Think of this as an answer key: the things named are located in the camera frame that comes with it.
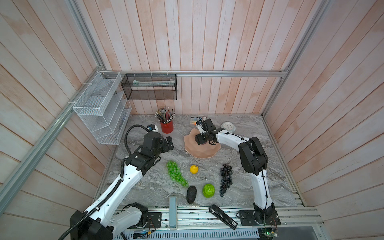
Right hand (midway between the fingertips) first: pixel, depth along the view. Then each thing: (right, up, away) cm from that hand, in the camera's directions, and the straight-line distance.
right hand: (200, 136), depth 104 cm
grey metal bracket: (-16, -37, -30) cm, 50 cm away
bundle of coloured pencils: (-25, +15, -3) cm, 29 cm away
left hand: (-21, -3, -26) cm, 33 cm away
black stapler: (+10, -38, -32) cm, 51 cm away
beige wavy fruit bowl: (+2, -10, -5) cm, 11 cm away
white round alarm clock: (+23, +7, +7) cm, 25 cm away
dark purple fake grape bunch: (+14, -25, -20) cm, 35 cm away
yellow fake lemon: (-5, -19, -17) cm, 26 cm away
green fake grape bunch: (-16, -21, -18) cm, 32 cm away
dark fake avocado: (-6, -29, -26) cm, 39 cm away
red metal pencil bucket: (-23, +6, +2) cm, 24 cm away
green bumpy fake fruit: (+2, -27, -27) cm, 39 cm away
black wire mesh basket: (-36, +36, +1) cm, 50 cm away
